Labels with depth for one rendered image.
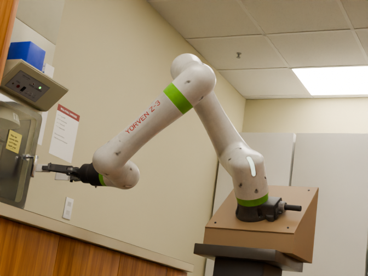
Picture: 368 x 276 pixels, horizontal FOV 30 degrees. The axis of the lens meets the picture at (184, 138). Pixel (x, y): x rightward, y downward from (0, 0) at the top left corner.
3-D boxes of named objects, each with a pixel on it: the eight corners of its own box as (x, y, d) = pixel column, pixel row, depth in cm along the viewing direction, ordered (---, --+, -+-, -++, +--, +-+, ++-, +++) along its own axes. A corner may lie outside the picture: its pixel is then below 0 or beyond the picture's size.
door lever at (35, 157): (25, 177, 275) (21, 176, 273) (29, 154, 277) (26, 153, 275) (35, 178, 273) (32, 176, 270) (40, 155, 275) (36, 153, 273)
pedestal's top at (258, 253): (302, 272, 267) (303, 262, 268) (274, 260, 240) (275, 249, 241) (227, 265, 282) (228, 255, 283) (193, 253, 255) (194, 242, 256)
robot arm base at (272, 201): (306, 207, 262) (305, 193, 260) (293, 227, 250) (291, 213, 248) (245, 201, 275) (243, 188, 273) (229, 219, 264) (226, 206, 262)
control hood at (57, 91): (-9, 84, 259) (-4, 59, 261) (42, 111, 286) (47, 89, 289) (15, 83, 254) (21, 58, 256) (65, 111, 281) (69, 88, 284)
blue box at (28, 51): (5, 63, 264) (10, 41, 267) (21, 73, 273) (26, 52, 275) (26, 62, 260) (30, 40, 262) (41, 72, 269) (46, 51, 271)
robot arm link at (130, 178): (141, 194, 254) (147, 167, 258) (125, 182, 244) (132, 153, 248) (109, 193, 260) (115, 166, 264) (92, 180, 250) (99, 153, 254)
